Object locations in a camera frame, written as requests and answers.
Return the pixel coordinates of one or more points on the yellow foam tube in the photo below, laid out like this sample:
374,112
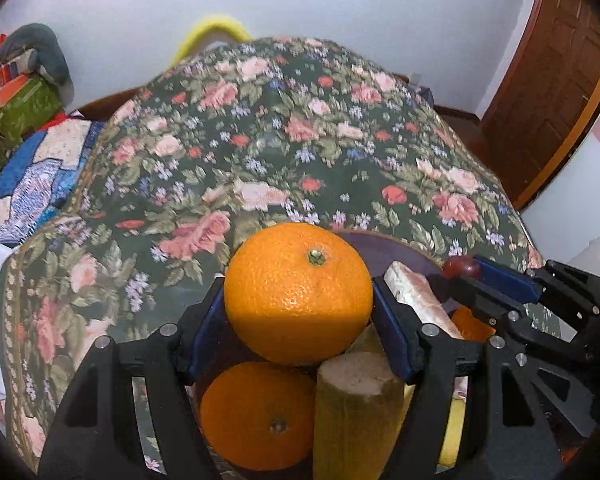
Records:
215,25

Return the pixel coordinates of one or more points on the grey cushion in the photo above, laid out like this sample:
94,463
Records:
45,50

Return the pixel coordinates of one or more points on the brown wooden baseboard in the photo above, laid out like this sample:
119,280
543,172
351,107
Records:
457,114

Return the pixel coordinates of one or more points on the brown wooden door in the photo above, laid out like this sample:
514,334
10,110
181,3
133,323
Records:
555,85

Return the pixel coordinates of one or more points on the green patterned box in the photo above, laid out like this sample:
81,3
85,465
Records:
25,110

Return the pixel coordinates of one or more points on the small orange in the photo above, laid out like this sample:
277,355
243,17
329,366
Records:
472,329

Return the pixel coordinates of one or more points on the yellow banana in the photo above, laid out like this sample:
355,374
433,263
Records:
452,430

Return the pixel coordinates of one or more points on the white cabinet with pink stickers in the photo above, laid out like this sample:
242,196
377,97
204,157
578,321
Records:
575,185

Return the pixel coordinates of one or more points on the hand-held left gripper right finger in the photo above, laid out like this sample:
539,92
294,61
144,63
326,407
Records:
395,340

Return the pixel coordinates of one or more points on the orange with green stem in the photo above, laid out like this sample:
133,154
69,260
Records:
295,295

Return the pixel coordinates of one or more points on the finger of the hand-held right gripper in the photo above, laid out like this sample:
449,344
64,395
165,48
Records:
505,277
480,295

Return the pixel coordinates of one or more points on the brown wooden bed frame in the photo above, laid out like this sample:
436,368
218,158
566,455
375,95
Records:
105,105

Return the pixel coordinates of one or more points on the pink pomelo slice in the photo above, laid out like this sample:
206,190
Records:
415,292

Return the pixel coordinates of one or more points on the red jujube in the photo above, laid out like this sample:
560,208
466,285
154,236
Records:
460,266

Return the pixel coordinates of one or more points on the blue patchwork quilt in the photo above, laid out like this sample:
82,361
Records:
35,175

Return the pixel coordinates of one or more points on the orange with brown stem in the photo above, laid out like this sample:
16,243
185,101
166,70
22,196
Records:
250,410

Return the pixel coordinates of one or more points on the dark purple round plate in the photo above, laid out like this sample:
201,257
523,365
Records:
380,250

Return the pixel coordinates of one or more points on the orange box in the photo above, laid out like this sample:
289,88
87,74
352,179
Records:
10,87

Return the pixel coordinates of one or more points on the dark object by wall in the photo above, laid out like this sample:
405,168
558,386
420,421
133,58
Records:
424,95

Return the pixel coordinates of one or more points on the green floral blanket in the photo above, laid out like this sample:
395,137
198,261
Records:
230,135

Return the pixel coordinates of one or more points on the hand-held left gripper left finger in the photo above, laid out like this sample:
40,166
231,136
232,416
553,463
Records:
205,332

